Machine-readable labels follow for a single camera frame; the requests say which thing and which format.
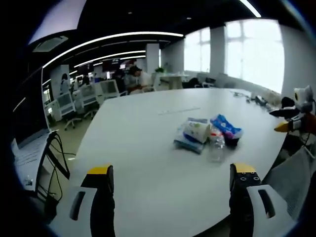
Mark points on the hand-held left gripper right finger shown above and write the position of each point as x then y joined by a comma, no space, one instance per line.
256,207

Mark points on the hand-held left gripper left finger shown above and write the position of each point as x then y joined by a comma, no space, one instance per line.
81,209

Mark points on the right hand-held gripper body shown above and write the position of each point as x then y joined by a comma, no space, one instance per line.
303,96

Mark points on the dark small pouch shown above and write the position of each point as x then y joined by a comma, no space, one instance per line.
232,142

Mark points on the blue snack packet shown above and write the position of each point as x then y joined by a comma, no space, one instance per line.
225,126

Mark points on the clear plastic bottle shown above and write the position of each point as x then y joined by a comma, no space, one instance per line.
216,149

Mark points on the white wet wipes packet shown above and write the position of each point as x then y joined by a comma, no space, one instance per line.
191,133

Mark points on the dark small items on table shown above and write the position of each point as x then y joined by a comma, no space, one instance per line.
259,100

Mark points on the grey mesh chair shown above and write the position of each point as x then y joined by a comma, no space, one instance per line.
291,177

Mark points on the bright window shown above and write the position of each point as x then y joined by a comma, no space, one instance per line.
197,49
254,51

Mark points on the silver laptop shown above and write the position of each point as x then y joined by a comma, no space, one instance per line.
29,138

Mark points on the white table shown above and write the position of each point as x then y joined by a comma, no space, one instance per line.
148,148

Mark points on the white mesh office chair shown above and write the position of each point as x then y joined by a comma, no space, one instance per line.
88,98
111,87
66,106

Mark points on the white counter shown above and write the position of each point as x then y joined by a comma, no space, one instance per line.
172,80

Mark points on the green potted plant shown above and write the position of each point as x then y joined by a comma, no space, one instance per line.
159,70

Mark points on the ceiling air vent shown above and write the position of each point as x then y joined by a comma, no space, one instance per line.
50,44

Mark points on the long ceiling light strip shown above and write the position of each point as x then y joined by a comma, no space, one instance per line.
103,39

